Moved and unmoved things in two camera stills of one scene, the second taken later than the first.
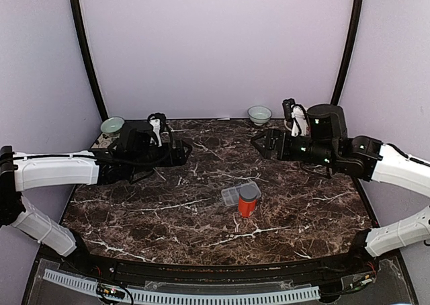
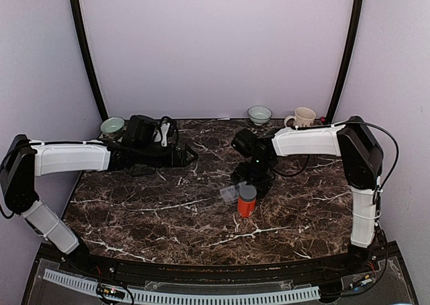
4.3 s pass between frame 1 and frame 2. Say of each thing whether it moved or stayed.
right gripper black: moved
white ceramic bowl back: stayed
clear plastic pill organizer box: stayed
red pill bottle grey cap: stayed
